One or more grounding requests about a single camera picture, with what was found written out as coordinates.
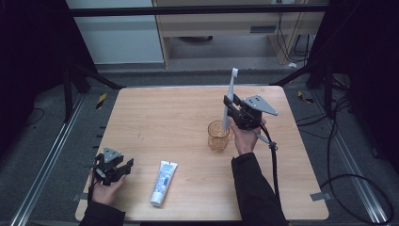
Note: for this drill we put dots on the yellow black striped tape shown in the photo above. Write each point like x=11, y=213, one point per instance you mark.
x=305, y=98
x=101, y=101

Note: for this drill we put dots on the clear amber cup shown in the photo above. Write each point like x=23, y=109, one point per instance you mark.
x=217, y=138

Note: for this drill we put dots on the white electric toothbrush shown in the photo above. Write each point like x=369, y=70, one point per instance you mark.
x=230, y=91

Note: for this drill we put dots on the small white floor object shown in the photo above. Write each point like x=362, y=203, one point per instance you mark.
x=292, y=65

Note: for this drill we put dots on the aluminium floor rail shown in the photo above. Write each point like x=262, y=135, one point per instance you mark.
x=354, y=175
x=47, y=163

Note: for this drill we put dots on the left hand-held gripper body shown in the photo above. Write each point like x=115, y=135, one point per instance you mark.
x=108, y=171

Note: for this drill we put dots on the person's right hand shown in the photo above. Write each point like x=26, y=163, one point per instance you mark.
x=246, y=139

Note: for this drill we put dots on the light wooden desk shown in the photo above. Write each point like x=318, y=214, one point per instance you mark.
x=219, y=26

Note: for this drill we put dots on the white cabinet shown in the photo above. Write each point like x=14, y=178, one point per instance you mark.
x=119, y=37

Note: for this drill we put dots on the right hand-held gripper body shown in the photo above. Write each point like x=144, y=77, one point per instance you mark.
x=249, y=114

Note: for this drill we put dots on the black metal stand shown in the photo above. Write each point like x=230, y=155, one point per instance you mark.
x=68, y=94
x=327, y=91

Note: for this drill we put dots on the grey tape strip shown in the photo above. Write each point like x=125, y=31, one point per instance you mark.
x=321, y=196
x=80, y=197

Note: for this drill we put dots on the white toothpaste tube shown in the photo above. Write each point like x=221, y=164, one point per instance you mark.
x=163, y=183

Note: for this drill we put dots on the black horizontal frame bar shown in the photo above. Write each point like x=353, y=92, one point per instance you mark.
x=194, y=10

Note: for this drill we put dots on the person's left hand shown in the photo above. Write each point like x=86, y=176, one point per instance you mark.
x=105, y=193

